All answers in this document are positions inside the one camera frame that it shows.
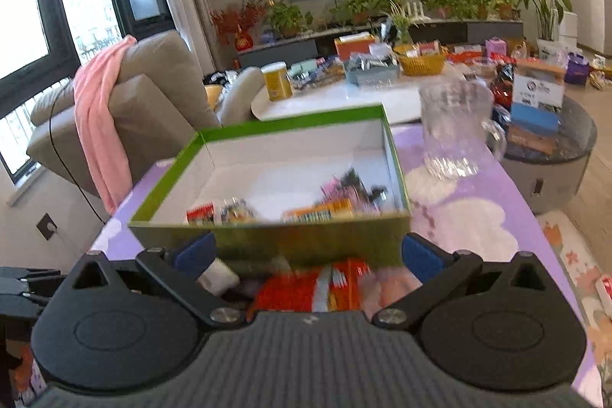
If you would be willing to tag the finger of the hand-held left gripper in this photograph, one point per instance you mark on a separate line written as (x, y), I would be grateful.
(33, 278)
(21, 300)

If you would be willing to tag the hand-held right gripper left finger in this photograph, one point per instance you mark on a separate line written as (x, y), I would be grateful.
(193, 252)

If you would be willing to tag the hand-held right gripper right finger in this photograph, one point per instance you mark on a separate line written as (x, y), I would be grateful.
(420, 256)

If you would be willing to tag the green cardboard box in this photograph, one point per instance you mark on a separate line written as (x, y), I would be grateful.
(296, 240)

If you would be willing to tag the red orange snack packet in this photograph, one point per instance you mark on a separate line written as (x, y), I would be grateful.
(306, 288)

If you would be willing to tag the pile of snack packets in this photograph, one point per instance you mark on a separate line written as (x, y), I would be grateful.
(311, 205)

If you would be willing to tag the white snack packet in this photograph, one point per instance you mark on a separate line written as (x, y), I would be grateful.
(220, 276)

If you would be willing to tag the pale pink snack packet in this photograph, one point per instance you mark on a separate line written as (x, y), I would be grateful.
(392, 288)

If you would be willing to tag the clear glass pitcher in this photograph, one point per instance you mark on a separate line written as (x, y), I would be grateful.
(454, 131)

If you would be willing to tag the beige sofa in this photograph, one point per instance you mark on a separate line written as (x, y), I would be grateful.
(158, 102)

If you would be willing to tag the floral rug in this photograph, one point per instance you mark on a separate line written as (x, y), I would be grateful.
(581, 274)

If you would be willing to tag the white cushion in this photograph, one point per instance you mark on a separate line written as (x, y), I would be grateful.
(239, 95)

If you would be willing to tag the round dark coffee table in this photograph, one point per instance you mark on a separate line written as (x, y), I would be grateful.
(559, 164)

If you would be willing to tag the pink cloth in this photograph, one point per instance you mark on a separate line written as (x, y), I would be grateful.
(103, 111)

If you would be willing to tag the blue grey tray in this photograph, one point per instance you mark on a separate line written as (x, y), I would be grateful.
(373, 73)

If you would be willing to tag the yellow canister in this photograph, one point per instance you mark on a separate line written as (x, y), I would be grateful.
(277, 82)

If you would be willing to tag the yellow woven basket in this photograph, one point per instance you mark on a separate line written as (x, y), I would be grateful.
(423, 64)

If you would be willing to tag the blue white carton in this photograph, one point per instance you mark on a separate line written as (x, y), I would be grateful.
(538, 97)

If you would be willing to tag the orange box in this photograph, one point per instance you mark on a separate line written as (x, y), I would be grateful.
(354, 47)

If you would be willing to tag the pink small box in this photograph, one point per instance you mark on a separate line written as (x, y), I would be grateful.
(496, 47)

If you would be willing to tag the grey television console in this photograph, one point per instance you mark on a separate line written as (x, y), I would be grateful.
(296, 49)

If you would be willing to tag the red flower plant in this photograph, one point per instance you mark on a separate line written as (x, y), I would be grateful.
(236, 18)

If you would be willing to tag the purple gift bag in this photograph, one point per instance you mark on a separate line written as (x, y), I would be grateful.
(577, 68)

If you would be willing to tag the black framed window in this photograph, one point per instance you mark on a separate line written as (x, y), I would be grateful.
(28, 6)

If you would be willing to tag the tall leafy plant white pot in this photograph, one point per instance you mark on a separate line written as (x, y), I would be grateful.
(547, 9)

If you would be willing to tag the dark wall socket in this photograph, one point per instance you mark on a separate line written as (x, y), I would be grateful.
(47, 226)

